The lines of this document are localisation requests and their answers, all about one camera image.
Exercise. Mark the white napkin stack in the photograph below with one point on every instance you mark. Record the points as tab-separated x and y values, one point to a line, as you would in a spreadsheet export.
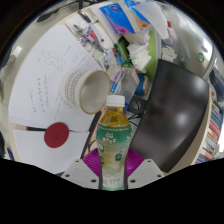
139	56

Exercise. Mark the white patterned paper cup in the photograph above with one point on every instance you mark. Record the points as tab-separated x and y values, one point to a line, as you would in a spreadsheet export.
75	88

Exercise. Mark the flat round red coaster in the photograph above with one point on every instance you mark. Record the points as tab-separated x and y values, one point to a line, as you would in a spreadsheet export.
56	135

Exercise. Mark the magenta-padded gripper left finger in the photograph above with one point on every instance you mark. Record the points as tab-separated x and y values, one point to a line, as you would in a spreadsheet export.
83	173

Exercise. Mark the blue tissue pack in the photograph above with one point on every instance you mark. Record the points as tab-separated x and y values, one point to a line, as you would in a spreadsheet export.
116	18

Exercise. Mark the shelf unit with books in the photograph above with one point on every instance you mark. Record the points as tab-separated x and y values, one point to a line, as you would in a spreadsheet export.
213	133

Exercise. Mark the clear plastic container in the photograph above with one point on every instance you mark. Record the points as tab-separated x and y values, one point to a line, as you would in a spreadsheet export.
129	83

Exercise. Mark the handwritten white paper sheet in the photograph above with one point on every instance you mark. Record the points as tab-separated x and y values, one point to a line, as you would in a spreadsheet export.
36	83

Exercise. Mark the tissue box with white tissue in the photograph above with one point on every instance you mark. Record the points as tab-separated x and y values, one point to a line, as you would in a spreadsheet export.
150	16

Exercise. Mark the black computer monitor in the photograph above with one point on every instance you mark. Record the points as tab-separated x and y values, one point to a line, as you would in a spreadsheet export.
173	116

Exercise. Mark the green-labelled clear drink bottle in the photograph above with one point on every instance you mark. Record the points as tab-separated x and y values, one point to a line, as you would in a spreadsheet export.
113	140

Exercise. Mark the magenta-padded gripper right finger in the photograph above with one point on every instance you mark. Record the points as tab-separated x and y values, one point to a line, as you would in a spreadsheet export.
145	173

